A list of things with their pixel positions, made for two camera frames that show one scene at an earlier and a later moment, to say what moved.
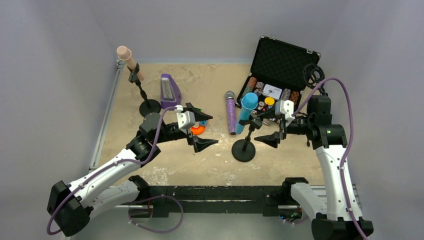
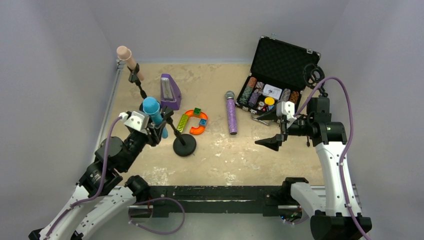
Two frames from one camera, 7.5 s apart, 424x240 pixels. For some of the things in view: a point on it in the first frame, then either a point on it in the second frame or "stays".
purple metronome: x=170 y=94 stays
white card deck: x=271 y=91 stays
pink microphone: x=124 y=53 stays
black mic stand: x=244 y=150 to x=184 y=144
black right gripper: x=282 y=127 stays
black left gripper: x=191 y=133 to x=154 y=129
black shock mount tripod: x=313 y=75 stays
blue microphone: x=249 y=102 to x=151 y=106
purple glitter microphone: x=231 y=112 stays
